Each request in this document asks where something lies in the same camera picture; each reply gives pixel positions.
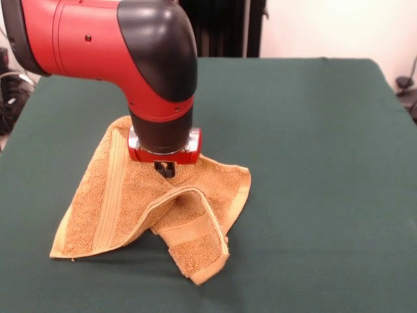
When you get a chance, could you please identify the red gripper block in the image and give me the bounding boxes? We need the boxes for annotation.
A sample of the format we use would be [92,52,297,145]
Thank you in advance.
[127,126,203,179]

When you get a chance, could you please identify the tan terry towel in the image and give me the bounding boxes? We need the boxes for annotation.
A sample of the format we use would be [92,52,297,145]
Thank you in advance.
[48,115,253,286]

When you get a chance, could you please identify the dark green table cloth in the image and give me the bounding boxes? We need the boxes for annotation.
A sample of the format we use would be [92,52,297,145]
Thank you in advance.
[0,57,417,313]

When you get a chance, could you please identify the black equipment bag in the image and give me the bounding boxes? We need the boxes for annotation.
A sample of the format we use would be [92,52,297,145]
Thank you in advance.
[0,70,36,136]

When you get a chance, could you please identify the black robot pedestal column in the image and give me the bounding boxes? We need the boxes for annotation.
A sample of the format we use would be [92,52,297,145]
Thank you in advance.
[177,0,270,59]

